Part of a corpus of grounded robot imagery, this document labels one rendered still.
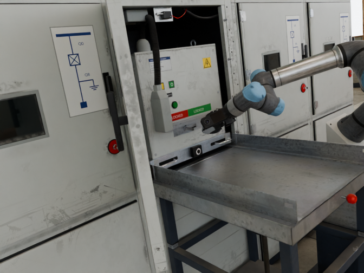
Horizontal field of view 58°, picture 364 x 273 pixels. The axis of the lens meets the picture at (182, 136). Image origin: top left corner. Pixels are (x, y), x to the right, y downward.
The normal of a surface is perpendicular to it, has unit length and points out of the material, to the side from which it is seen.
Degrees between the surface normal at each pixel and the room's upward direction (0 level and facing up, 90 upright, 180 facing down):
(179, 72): 90
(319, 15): 90
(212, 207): 90
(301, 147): 90
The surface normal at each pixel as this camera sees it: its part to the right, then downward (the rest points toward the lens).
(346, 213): -0.75, 0.25
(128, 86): 0.19, 0.19
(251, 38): 0.65, 0.08
